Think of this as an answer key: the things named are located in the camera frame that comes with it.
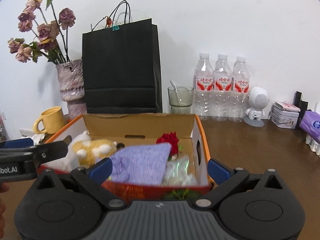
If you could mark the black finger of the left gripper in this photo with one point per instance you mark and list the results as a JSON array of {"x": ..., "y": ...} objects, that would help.
[{"x": 41, "y": 154}]

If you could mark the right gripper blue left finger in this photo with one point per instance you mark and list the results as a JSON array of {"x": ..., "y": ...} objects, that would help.
[{"x": 91, "y": 179}]

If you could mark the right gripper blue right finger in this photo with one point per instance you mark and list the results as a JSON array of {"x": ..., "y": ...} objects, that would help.
[{"x": 229, "y": 182}]

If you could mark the yellow white plush toy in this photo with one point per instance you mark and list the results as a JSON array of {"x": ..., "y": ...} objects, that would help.
[{"x": 90, "y": 151}]

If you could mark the clear plastic wrapper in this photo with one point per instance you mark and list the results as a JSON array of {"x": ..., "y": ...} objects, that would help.
[{"x": 176, "y": 173}]

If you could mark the purple knitted cloth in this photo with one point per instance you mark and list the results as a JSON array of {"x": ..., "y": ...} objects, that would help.
[{"x": 140, "y": 164}]

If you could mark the red artificial rose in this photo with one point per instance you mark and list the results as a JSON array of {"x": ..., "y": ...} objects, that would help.
[{"x": 173, "y": 140}]

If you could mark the white tissue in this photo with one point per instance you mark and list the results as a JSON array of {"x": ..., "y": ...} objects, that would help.
[{"x": 37, "y": 138}]

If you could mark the person hand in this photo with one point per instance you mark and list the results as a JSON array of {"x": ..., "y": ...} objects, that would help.
[{"x": 3, "y": 188}]

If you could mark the yellow ceramic mug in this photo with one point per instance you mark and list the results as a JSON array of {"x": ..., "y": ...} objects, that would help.
[{"x": 50, "y": 121}]

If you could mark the orange cardboard box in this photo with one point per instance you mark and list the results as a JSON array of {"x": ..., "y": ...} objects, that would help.
[{"x": 145, "y": 129}]

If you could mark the right water bottle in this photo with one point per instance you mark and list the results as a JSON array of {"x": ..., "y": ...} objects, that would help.
[{"x": 240, "y": 88}]

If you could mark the water bottle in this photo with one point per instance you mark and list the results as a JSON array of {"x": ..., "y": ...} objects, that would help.
[
  {"x": 203, "y": 87},
  {"x": 240, "y": 88},
  {"x": 222, "y": 87}
]

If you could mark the middle water bottle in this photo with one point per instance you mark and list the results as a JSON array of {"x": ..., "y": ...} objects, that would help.
[{"x": 222, "y": 87}]

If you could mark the floral tin box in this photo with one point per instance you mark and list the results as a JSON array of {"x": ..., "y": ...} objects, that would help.
[{"x": 284, "y": 115}]

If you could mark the left water bottle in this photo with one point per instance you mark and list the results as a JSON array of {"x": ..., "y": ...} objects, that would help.
[{"x": 203, "y": 87}]

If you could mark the white robot figurine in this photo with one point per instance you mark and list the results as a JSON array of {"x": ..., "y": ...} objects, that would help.
[{"x": 258, "y": 100}]

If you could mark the pink ceramic vase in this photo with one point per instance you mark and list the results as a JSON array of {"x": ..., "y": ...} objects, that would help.
[{"x": 71, "y": 86}]

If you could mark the white small vials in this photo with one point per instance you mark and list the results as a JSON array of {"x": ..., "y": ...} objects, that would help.
[{"x": 313, "y": 144}]

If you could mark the clear glass cup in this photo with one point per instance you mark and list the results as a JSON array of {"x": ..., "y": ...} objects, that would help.
[{"x": 186, "y": 95}]

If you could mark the purple tissue pack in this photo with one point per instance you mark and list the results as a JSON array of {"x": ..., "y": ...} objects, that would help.
[{"x": 310, "y": 124}]

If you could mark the white plastic spoon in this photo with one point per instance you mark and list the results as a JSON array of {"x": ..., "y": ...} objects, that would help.
[{"x": 176, "y": 91}]

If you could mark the black small bottles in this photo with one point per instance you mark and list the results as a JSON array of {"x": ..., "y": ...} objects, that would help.
[{"x": 302, "y": 105}]

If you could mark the black paper bag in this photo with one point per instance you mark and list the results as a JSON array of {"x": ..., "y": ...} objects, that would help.
[{"x": 122, "y": 69}]

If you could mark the dried pink flowers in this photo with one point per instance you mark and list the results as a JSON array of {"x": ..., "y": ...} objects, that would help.
[{"x": 50, "y": 32}]

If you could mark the teal binder clip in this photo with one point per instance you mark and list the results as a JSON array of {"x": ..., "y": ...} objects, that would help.
[{"x": 115, "y": 26}]

